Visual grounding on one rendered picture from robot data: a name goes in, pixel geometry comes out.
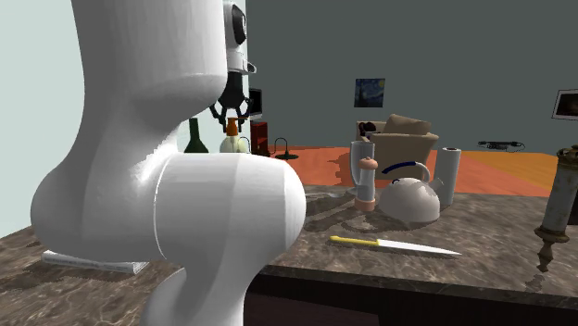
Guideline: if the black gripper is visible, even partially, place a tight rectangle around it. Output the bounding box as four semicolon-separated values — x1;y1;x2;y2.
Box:
208;69;253;134

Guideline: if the black flat screen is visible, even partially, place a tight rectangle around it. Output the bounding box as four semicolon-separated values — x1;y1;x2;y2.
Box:
247;87;264;121

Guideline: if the soap dispenser with orange pump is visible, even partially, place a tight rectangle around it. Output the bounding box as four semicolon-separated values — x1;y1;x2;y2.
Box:
219;117;250;155

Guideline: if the dark red shelf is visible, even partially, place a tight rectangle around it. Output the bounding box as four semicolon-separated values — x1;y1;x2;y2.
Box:
248;119;272;157

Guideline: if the dark green glass bottle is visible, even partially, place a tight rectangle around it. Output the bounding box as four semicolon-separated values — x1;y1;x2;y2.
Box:
183;118;210;154

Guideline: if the black arched floor lamp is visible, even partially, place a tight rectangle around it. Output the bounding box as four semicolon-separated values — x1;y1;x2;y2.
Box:
270;136;300;161

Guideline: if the clear tall glass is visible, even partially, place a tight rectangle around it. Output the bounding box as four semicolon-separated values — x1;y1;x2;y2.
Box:
349;140;376;196

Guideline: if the pink and clear pepper mill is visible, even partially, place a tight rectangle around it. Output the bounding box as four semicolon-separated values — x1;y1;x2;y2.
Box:
353;156;380;213

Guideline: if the beige armchair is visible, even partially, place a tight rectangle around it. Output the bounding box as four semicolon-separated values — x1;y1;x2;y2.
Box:
355;113;441;182

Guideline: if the white paper towel roll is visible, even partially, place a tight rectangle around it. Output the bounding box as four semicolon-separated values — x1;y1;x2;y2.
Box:
433;146;462;207

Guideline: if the brass and grey candle holder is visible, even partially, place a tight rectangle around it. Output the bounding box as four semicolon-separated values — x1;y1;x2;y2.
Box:
534;144;578;274

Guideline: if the blue night sky wall picture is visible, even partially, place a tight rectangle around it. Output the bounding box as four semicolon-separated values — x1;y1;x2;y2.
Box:
353;78;387;109

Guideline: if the white kettle with blue handle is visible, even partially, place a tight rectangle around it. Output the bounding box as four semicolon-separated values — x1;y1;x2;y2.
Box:
377;160;446;224

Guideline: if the yellow handled kitchen knife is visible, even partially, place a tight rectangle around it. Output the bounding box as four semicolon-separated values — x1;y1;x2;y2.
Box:
329;234;463;258

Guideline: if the black device with cable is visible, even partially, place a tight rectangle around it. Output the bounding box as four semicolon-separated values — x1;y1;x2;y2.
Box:
477;140;526;153

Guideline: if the white framed dark wall picture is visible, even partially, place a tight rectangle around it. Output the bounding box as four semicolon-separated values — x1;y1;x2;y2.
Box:
551;88;578;121

